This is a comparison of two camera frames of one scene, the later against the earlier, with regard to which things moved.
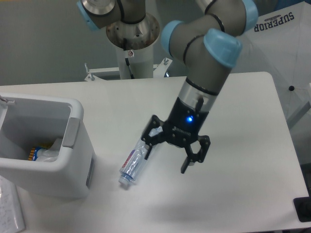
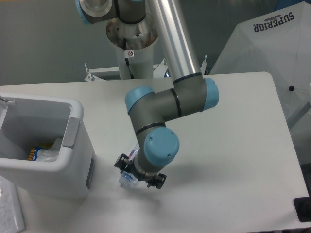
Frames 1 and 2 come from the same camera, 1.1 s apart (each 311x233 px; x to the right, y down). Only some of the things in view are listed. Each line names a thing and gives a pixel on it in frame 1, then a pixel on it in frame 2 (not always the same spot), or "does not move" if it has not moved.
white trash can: x=30 y=121 does not move
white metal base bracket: x=159 y=71 does not move
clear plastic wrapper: x=51 y=154 does not move
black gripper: x=181 y=129 → x=158 y=181
